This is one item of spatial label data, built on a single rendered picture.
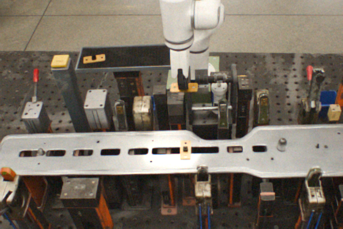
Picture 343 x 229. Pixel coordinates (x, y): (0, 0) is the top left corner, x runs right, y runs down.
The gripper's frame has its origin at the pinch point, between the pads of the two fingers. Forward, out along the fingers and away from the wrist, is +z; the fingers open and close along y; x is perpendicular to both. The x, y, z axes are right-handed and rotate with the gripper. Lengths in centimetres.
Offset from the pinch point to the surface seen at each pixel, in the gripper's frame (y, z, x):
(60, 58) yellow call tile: -29, 14, -52
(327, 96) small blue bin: -49, 57, 61
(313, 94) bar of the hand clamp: -15, 21, 44
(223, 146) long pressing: 0.6, 31.5, 12.4
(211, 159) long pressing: 6.3, 31.5, 8.1
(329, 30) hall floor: -201, 132, 101
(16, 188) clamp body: 24, 25, -56
